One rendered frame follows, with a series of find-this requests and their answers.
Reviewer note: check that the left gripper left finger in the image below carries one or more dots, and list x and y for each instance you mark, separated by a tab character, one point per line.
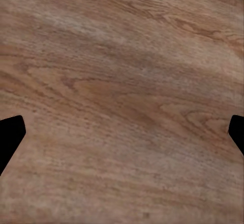
12	132

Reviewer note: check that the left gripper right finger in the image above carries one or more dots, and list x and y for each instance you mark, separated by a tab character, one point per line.
236	131

